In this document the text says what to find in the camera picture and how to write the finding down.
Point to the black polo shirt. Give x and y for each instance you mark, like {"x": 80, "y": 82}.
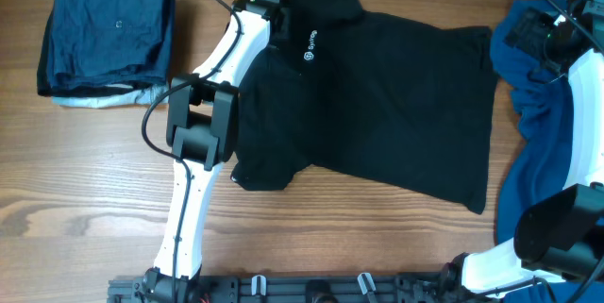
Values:
{"x": 370, "y": 95}

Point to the folded light denim garment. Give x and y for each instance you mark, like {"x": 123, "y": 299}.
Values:
{"x": 144, "y": 97}

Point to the folded dark blue shorts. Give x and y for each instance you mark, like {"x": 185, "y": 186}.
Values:
{"x": 105, "y": 41}

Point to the blue polo shirt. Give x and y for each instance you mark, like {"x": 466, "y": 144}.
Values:
{"x": 561, "y": 120}

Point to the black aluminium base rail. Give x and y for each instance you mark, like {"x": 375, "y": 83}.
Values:
{"x": 307, "y": 289}

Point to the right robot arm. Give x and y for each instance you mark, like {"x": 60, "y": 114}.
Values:
{"x": 549, "y": 227}

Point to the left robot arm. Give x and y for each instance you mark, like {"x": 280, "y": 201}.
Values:
{"x": 202, "y": 132}

